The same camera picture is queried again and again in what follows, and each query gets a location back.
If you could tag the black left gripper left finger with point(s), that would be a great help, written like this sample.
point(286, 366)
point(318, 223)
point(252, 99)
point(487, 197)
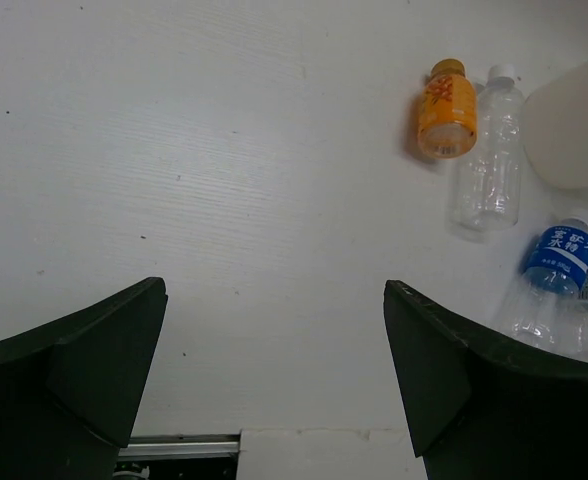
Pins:
point(70, 389)

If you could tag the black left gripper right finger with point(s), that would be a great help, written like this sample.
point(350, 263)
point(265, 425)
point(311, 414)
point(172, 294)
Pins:
point(479, 404)

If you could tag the blue label water bottle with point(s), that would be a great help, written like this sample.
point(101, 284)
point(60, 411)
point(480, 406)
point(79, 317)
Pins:
point(553, 275)

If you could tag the clear plastic bottle white cap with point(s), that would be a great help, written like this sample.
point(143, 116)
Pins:
point(488, 178)

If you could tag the orange juice bottle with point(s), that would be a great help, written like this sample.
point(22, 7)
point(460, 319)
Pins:
point(447, 119)

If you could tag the cream plastic bin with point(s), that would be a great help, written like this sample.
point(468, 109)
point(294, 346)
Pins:
point(555, 130)

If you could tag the aluminium table edge rail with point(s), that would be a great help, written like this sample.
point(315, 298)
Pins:
point(181, 447)

